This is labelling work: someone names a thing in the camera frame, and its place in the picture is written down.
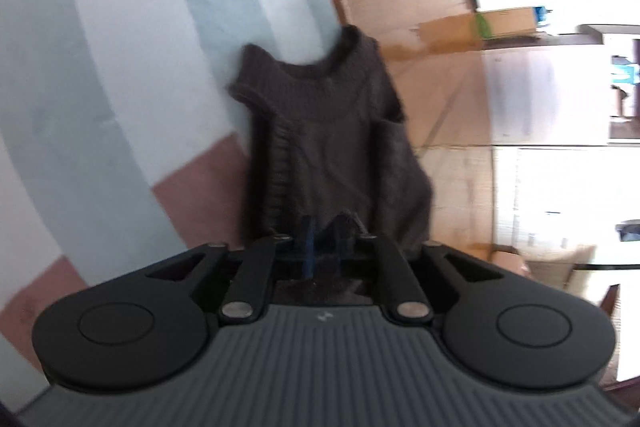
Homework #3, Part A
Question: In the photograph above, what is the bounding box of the cardboard box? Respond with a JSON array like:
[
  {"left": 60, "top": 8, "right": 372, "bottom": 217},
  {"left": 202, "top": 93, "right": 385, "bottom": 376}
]
[{"left": 475, "top": 6, "right": 541, "bottom": 42}]

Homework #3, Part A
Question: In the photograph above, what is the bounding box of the checkered rug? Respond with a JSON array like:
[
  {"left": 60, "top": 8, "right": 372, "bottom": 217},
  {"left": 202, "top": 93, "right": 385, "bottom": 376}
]
[{"left": 0, "top": 0, "right": 351, "bottom": 413}]

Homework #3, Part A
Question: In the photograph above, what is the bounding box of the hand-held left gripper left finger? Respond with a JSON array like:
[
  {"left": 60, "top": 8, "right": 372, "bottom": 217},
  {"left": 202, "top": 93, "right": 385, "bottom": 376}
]
[{"left": 145, "top": 217, "right": 317, "bottom": 324}]

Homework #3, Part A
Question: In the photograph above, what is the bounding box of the brown knit sweater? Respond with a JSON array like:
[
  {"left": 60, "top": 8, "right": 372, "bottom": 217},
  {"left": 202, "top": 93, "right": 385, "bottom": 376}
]
[{"left": 227, "top": 24, "right": 436, "bottom": 308}]

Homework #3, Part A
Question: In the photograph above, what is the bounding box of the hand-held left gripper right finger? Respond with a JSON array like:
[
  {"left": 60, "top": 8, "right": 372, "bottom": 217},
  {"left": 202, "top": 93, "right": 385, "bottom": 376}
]
[{"left": 325, "top": 214, "right": 506, "bottom": 325}]

